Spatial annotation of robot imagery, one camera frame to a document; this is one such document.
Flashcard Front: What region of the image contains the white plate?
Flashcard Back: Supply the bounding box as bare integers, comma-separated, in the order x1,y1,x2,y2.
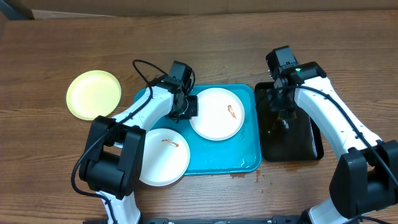
190,88,245,141
139,128,190,187

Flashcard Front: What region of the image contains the light green plate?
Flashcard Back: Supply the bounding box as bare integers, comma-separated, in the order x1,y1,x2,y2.
66,70,122,120

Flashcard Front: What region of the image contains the green yellow sponge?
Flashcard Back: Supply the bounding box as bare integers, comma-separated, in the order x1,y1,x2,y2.
277,111,297,121

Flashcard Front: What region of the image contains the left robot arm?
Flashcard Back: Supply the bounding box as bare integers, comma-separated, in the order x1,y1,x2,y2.
71,61,198,223

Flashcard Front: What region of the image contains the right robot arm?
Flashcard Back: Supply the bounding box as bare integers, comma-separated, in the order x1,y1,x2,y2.
266,46,397,223

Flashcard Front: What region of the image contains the black water tray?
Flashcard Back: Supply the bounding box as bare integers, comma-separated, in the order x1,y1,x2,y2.
254,82,324,162

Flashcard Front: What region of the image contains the teal plastic tray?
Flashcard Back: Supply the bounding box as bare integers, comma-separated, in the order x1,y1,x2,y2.
153,84,262,175

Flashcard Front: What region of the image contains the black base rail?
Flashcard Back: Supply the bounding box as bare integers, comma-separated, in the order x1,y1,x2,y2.
83,214,312,224

